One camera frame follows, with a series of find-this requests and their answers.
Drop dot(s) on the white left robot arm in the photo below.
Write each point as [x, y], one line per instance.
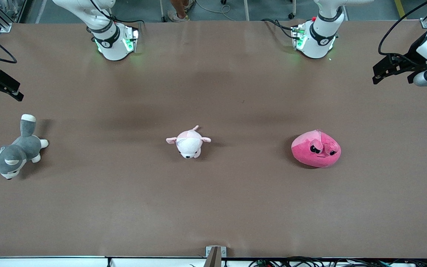
[319, 44]

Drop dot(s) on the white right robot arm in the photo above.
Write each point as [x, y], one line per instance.
[111, 48]

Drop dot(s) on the white metal furniture leg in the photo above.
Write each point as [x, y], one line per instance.
[294, 7]
[246, 11]
[163, 11]

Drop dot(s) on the grey metal camera bracket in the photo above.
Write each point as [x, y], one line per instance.
[215, 256]

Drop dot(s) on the light sneaker shoe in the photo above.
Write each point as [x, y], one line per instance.
[178, 17]
[190, 4]

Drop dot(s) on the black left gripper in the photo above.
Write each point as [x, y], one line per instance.
[416, 54]

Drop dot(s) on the round pink plush toy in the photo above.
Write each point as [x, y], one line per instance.
[310, 152]

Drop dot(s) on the white table edge rail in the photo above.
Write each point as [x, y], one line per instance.
[50, 262]

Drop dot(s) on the small white pink plush animal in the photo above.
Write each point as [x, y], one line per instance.
[188, 144]

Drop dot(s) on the grey white husky plush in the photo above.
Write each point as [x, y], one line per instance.
[17, 152]

